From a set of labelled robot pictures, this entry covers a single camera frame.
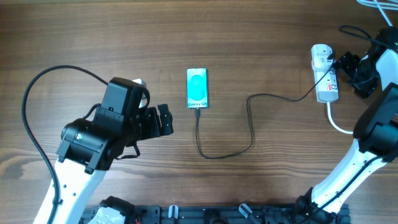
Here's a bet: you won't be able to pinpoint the black left camera cable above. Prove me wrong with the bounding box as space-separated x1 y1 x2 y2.
21 65 109 224

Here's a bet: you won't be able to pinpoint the teal screen Galaxy smartphone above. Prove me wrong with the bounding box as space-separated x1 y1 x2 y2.
186 68 209 109

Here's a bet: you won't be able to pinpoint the white power strip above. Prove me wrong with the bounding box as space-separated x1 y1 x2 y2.
311 44 338 103

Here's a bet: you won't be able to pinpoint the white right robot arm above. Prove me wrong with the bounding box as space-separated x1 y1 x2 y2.
290 26 397 223

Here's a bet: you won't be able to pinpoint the white power strip cord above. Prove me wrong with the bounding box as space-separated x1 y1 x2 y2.
326 0 394 135

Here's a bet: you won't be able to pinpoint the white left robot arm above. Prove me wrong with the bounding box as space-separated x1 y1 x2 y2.
34 77 173 223

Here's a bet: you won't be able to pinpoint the white USB charger plug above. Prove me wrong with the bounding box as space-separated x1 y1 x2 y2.
312 54 333 72

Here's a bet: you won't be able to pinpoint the black USB charging cable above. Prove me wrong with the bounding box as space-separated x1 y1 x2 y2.
195 50 337 160

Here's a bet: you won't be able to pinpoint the white cables at corner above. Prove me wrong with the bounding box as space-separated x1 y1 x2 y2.
356 0 398 12

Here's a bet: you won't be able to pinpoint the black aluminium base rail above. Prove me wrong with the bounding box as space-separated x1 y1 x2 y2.
80 203 351 224

